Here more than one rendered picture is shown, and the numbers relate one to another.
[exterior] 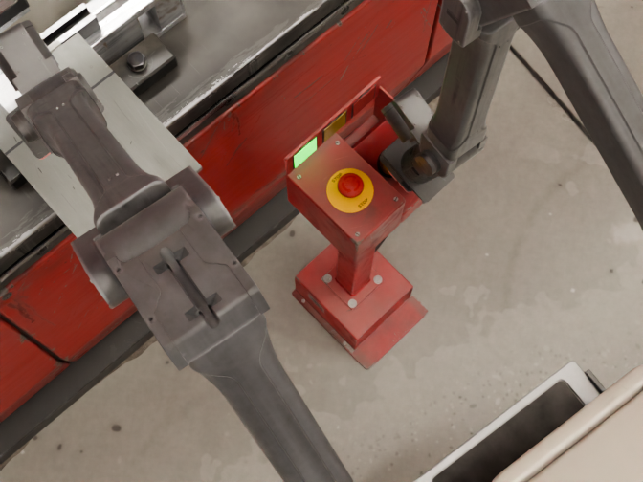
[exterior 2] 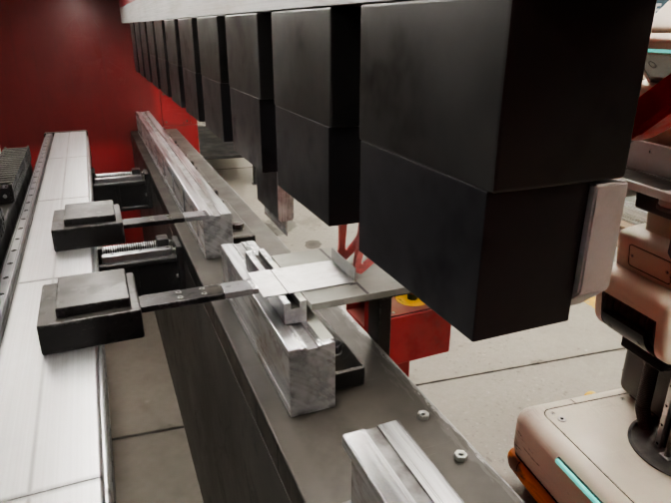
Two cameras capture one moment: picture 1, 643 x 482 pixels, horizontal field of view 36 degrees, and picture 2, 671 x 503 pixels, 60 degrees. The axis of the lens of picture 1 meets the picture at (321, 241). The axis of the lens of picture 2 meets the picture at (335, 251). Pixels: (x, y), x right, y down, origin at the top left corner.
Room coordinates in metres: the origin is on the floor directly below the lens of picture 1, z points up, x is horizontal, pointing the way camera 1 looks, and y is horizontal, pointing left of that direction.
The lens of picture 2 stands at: (0.29, 1.07, 1.33)
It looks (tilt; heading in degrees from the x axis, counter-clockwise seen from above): 21 degrees down; 290
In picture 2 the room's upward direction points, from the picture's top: straight up
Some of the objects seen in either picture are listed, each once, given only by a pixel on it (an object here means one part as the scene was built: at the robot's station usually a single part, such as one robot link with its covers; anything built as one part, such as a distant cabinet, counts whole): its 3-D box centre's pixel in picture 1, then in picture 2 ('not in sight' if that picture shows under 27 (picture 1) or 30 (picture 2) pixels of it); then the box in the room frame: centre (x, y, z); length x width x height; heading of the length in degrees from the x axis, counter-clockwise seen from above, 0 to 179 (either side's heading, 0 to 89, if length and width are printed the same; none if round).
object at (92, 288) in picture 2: not in sight; (155, 295); (0.73, 0.53, 1.01); 0.26 x 0.12 x 0.05; 43
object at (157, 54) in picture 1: (85, 110); (309, 328); (0.60, 0.34, 0.89); 0.30 x 0.05 x 0.03; 133
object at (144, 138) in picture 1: (85, 141); (373, 266); (0.51, 0.31, 1.00); 0.26 x 0.18 x 0.01; 43
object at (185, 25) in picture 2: not in sight; (212, 68); (0.87, 0.13, 1.26); 0.15 x 0.09 x 0.17; 133
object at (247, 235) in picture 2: not in sight; (228, 223); (0.99, -0.07, 0.89); 0.30 x 0.05 x 0.03; 133
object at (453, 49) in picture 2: not in sight; (474, 151); (0.33, 0.72, 1.26); 0.15 x 0.09 x 0.17; 133
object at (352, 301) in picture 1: (352, 278); not in sight; (0.57, -0.07, 0.13); 0.10 x 0.10 x 0.01; 44
